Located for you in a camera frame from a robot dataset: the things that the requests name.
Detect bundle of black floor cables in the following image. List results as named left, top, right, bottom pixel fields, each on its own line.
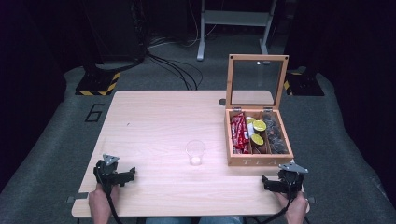
left=145, top=36, right=204, bottom=91

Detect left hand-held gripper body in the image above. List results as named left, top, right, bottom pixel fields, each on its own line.
left=92, top=153, right=126, bottom=191

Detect person's right hand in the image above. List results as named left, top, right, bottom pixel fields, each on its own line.
left=274, top=189, right=311, bottom=218

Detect clear plastic cup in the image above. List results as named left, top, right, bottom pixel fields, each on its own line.
left=185, top=139, right=206, bottom=167

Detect bundle of red sachets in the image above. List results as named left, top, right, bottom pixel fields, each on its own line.
left=230, top=112, right=252, bottom=155

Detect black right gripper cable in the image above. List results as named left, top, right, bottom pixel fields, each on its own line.
left=253, top=190, right=297, bottom=224

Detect person's blue jeans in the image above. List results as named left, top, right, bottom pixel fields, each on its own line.
left=145, top=216, right=244, bottom=224

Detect wooden box with glass lid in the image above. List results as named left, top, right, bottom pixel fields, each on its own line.
left=224, top=53, right=295, bottom=168

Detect dark cabinet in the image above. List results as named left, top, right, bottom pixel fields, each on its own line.
left=78, top=0, right=148, bottom=64

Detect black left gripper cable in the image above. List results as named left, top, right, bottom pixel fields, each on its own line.
left=106, top=186, right=125, bottom=224

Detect white sachets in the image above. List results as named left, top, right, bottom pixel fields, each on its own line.
left=245, top=116, right=256, bottom=138

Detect yellow-lidded capsule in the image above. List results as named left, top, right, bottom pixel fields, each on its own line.
left=252, top=119, right=268, bottom=133
left=250, top=133, right=265, bottom=147

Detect person's left hand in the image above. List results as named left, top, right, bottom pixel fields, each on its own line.
left=88, top=182, right=120, bottom=217

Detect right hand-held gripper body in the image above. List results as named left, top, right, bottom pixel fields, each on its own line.
left=274, top=161, right=309, bottom=200

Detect black stand base striped edge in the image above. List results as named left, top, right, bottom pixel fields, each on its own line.
left=282, top=65, right=325, bottom=97
left=75, top=70, right=121, bottom=97

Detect pile of dark packets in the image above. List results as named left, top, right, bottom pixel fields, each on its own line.
left=262, top=112, right=290, bottom=155

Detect white metal stand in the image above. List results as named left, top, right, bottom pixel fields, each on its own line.
left=196, top=0, right=278, bottom=62

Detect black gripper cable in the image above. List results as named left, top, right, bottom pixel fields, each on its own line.
left=106, top=186, right=125, bottom=224
left=253, top=190, right=297, bottom=224

